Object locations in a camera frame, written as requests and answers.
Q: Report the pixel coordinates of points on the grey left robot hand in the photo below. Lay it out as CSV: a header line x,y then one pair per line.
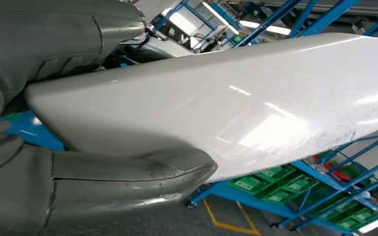
x,y
45,39

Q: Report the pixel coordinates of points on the blue metal shelf rack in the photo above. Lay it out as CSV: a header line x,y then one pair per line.
x,y
267,22
218,189
319,224

